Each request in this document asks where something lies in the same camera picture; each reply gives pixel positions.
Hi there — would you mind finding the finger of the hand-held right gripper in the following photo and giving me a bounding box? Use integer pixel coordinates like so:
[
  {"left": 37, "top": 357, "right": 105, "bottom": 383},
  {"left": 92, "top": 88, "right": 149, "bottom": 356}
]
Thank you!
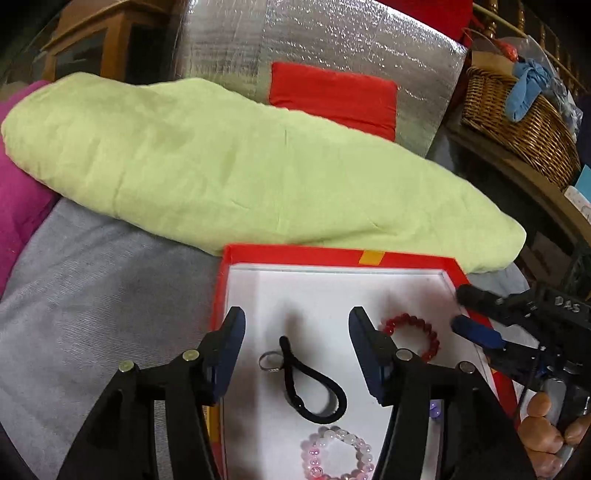
[
  {"left": 456, "top": 283, "right": 539, "bottom": 326},
  {"left": 451, "top": 315, "right": 539, "bottom": 371}
]

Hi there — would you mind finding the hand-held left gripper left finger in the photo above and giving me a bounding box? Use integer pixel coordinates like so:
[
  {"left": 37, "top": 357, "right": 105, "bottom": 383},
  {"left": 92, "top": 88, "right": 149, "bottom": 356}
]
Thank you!
[{"left": 55, "top": 306, "right": 247, "bottom": 480}]

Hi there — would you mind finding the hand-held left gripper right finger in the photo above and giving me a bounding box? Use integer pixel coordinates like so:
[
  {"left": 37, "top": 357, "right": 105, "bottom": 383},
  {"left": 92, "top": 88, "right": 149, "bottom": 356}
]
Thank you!
[{"left": 348, "top": 306, "right": 539, "bottom": 480}]

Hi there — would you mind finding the red bead bracelet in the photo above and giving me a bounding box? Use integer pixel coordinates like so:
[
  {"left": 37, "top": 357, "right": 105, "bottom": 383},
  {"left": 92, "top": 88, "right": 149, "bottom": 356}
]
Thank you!
[{"left": 378, "top": 313, "right": 441, "bottom": 362}]

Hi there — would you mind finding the black hair tie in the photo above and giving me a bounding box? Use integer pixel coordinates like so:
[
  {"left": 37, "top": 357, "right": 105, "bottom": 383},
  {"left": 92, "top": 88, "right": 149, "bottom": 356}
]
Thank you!
[{"left": 278, "top": 336, "right": 349, "bottom": 424}]

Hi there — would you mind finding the red box with white lining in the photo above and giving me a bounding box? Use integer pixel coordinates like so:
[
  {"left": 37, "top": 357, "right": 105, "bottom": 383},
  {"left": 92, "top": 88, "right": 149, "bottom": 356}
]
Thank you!
[{"left": 209, "top": 244, "right": 520, "bottom": 480}]

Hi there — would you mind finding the pink translucent bead bracelet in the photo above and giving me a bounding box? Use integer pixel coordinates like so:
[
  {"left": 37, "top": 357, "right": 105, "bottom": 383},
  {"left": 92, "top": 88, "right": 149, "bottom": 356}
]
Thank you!
[{"left": 300, "top": 425, "right": 375, "bottom": 480}]

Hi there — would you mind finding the person's right hand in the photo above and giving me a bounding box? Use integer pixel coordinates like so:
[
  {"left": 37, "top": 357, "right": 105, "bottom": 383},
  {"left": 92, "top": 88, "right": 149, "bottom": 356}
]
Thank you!
[{"left": 517, "top": 392, "right": 588, "bottom": 478}]

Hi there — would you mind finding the wooden shelf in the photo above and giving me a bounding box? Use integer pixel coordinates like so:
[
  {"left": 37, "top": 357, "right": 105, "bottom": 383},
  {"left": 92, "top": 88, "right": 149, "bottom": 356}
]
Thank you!
[{"left": 445, "top": 120, "right": 591, "bottom": 288}]

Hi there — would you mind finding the white patterned box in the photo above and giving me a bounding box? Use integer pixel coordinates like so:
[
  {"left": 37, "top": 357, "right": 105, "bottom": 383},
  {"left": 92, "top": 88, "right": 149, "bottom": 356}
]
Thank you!
[{"left": 563, "top": 185, "right": 591, "bottom": 223}]

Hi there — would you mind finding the wicker basket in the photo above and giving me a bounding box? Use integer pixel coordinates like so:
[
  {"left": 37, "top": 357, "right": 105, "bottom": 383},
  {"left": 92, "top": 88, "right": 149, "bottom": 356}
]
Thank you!
[{"left": 461, "top": 66, "right": 581, "bottom": 191}]

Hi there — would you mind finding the light green folded blanket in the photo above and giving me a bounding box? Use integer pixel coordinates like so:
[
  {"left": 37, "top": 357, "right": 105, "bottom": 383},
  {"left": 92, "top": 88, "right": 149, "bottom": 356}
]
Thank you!
[{"left": 1, "top": 71, "right": 527, "bottom": 274}]

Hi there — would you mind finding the blue cloth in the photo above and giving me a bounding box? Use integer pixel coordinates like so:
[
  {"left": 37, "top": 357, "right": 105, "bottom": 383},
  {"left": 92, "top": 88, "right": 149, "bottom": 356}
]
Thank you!
[{"left": 505, "top": 59, "right": 553, "bottom": 123}]

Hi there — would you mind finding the clear plastic bag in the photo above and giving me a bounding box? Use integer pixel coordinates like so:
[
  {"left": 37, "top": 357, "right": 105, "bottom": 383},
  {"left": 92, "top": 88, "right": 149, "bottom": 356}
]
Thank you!
[{"left": 508, "top": 34, "right": 585, "bottom": 136}]

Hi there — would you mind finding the brown paper bag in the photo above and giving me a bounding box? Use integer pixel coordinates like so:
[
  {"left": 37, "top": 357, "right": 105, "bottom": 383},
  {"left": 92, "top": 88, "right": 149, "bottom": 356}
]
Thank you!
[{"left": 465, "top": 28, "right": 519, "bottom": 71}]

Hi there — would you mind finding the pink pillow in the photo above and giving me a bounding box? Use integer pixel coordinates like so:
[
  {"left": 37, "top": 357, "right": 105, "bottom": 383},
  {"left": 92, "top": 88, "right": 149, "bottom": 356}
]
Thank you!
[{"left": 0, "top": 79, "right": 61, "bottom": 287}]

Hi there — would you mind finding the small red pillow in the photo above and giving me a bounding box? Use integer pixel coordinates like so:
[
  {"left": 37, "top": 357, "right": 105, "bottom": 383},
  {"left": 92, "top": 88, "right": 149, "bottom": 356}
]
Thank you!
[{"left": 269, "top": 62, "right": 399, "bottom": 141}]

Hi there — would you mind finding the wooden railing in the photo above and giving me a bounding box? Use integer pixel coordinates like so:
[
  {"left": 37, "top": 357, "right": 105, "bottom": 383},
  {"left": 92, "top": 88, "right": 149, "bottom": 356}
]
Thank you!
[{"left": 471, "top": 0, "right": 591, "bottom": 99}]

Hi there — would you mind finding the red cloth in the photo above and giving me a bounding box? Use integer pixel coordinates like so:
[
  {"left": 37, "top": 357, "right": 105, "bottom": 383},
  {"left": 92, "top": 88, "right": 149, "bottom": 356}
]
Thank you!
[{"left": 379, "top": 0, "right": 474, "bottom": 45}]

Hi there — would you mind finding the wooden cabinet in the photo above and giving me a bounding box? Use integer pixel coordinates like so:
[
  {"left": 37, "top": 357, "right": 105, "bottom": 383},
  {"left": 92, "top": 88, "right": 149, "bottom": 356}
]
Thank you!
[{"left": 41, "top": 0, "right": 182, "bottom": 86}]

